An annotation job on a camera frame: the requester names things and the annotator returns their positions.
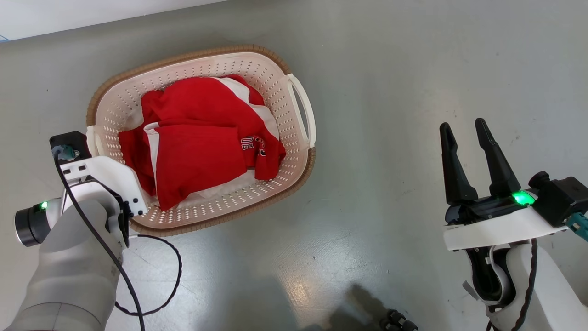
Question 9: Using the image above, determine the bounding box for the thin black left camera cable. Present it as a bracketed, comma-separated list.
[53, 149, 147, 331]

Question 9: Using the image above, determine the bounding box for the red and white garment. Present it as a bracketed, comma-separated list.
[119, 75, 286, 212]

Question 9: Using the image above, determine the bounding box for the left arm braided black cable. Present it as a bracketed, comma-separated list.
[114, 234, 183, 318]

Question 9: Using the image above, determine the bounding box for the teal camera connector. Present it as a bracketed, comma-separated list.
[53, 144, 76, 161]
[566, 214, 588, 242]

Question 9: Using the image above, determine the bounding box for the teal left camera connector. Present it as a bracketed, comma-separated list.
[53, 144, 76, 161]

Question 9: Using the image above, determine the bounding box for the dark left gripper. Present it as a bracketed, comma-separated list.
[107, 191, 134, 250]

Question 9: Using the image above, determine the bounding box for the cream perforated laundry basket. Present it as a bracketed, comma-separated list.
[86, 45, 317, 237]

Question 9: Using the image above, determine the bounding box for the teal right camera connector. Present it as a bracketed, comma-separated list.
[566, 214, 588, 242]

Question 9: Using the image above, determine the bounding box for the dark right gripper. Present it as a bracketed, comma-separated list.
[440, 118, 537, 226]

